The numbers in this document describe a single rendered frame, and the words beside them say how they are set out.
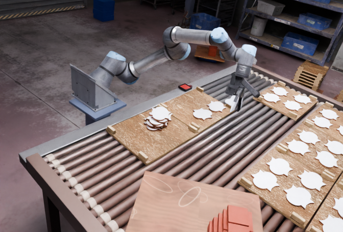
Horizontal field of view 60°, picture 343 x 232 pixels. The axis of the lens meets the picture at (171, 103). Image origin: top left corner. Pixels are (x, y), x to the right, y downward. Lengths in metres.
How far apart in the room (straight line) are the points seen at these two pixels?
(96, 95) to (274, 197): 1.16
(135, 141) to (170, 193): 0.47
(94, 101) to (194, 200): 0.97
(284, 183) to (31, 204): 1.84
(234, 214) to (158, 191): 0.35
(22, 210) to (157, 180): 1.49
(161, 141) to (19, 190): 1.43
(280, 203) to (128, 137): 0.83
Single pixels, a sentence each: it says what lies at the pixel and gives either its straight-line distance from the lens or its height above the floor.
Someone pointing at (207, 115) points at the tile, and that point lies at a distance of 1.92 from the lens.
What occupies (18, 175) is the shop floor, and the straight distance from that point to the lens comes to 2.84.
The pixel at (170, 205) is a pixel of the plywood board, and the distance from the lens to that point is 1.23.
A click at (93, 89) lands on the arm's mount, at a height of 1.03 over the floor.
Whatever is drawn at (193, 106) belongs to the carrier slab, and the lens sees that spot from 2.00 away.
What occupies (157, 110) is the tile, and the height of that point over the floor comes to 1.02.
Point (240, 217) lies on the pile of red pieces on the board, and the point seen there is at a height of 1.20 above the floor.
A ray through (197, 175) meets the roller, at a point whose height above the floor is 0.92.
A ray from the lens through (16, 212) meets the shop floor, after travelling 2.59.
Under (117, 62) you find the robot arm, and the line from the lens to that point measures 1.94.
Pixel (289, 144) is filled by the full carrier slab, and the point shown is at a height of 0.95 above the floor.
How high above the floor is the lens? 1.99
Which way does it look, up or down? 32 degrees down
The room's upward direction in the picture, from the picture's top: 10 degrees clockwise
